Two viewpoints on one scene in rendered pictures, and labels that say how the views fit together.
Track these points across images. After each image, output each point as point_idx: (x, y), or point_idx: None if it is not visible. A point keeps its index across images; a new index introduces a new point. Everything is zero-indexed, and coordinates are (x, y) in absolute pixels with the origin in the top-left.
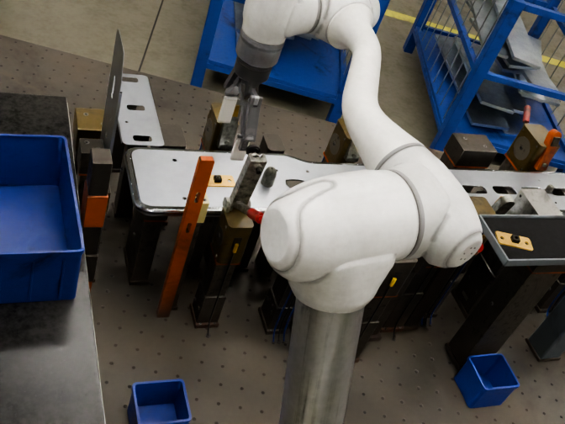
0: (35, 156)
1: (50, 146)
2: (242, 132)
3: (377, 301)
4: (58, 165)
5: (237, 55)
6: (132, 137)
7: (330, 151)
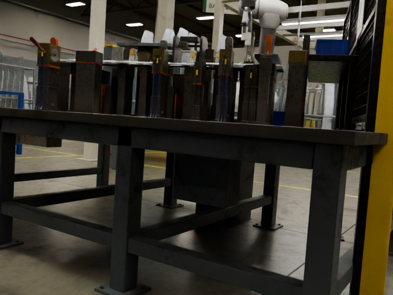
0: (327, 49)
1: (322, 44)
2: (251, 30)
3: None
4: (317, 53)
5: (255, 1)
6: (276, 63)
7: (165, 67)
